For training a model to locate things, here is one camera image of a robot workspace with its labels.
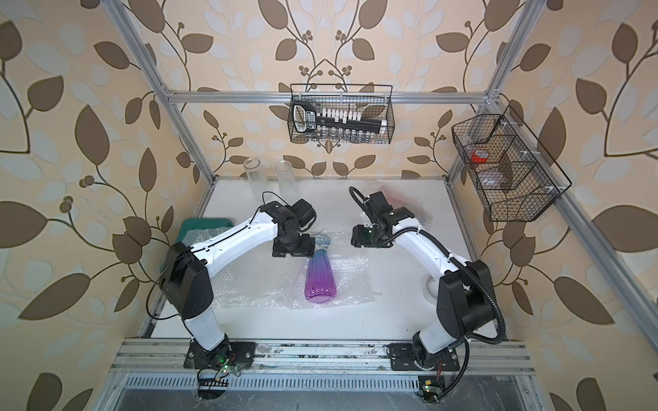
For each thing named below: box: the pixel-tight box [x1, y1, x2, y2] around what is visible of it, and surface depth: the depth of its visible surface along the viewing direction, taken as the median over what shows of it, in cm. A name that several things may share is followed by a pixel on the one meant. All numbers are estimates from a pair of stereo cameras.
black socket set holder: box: [291, 101, 388, 135], surface depth 84 cm
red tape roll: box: [471, 149, 490, 164], surface depth 84 cm
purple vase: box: [304, 233, 337, 304], surface depth 83 cm
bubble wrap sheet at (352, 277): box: [293, 231, 384, 310], surface depth 91 cm
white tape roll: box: [422, 274, 439, 304], surface depth 86 cm
